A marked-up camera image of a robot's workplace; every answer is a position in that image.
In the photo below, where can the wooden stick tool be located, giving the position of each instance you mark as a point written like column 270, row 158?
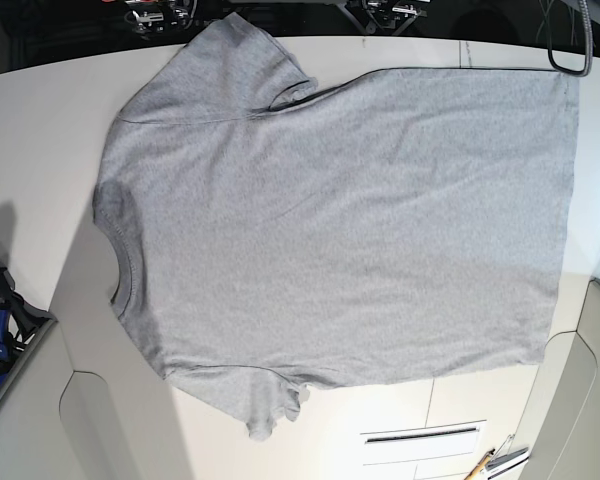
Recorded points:
column 481, row 465

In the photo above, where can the white silver flat device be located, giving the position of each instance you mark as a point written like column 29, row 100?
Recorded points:
column 507, row 461

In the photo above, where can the grey T-shirt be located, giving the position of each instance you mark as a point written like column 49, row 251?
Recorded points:
column 406, row 225

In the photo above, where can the blue black equipment pile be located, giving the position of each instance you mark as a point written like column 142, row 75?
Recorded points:
column 20, row 322

